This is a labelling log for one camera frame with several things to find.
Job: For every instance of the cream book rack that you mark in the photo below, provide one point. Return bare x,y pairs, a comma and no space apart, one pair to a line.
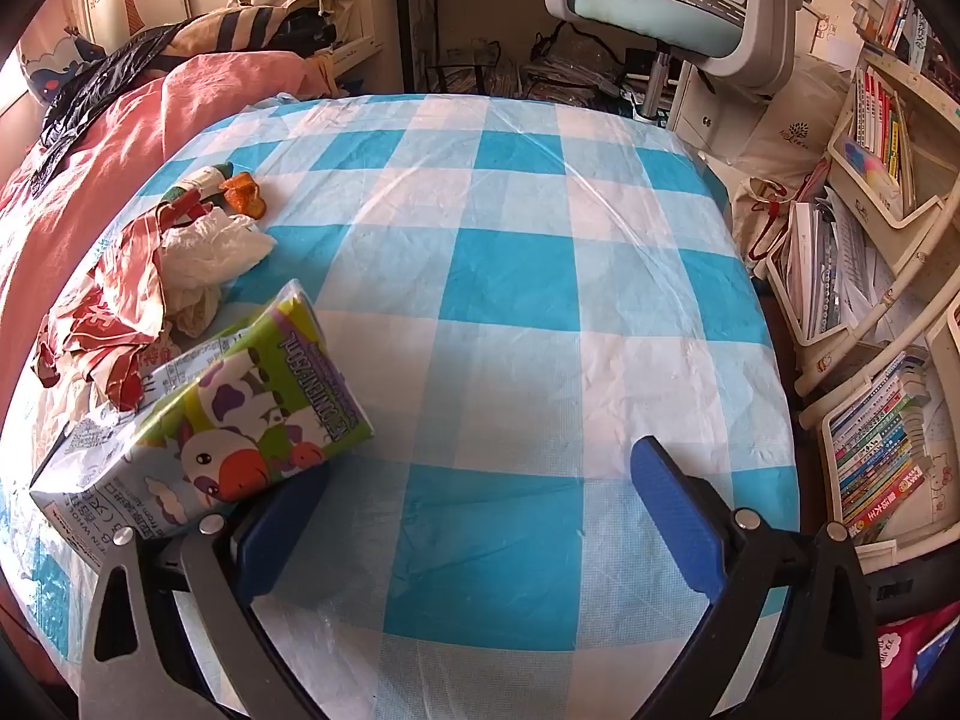
885,214

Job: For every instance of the row of colourful thin books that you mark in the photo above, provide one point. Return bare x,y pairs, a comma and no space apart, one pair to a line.
877,450

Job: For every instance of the row of red white books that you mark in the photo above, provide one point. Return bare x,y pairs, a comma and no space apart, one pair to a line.
881,127

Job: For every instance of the row of tall books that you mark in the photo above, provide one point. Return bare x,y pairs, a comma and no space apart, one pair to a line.
900,22

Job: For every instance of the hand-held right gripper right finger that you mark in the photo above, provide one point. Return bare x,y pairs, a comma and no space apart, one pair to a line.
675,517

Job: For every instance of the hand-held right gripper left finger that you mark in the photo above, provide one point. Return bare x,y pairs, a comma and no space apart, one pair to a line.
277,540

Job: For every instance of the orange snack wrapper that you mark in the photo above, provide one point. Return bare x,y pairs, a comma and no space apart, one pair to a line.
244,195

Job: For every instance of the white tote bag tree logo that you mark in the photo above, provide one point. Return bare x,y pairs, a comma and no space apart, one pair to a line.
795,127

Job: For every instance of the white drawer cabinet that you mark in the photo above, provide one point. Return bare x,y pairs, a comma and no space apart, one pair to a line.
709,109

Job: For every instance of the stack of white papers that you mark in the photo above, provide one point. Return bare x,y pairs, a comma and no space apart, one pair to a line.
840,262

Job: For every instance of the blue white checked tablecloth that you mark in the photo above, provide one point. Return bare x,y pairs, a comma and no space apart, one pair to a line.
510,277

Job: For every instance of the pink bag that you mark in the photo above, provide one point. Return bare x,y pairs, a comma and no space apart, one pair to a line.
904,652

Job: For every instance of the white crumpled tissue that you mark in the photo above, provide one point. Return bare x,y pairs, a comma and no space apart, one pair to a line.
217,247

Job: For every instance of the green purple cow-print milk carton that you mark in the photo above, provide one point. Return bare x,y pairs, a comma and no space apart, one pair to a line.
225,420

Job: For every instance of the black shiny jacket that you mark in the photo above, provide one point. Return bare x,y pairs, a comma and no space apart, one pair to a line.
112,67

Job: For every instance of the beige black striped cloth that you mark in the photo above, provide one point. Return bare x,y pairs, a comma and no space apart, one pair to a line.
225,26

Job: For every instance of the red white snack bag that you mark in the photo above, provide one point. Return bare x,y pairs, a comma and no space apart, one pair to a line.
105,307

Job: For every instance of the grey teal office chair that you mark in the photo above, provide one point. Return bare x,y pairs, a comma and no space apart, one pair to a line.
652,11

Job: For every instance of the pink blanket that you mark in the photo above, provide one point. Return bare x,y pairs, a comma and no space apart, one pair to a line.
210,82

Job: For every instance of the green white small bottle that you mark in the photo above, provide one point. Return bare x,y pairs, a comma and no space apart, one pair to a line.
202,180

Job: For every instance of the blue whale print cushion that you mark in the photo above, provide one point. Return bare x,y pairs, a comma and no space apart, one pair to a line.
56,71

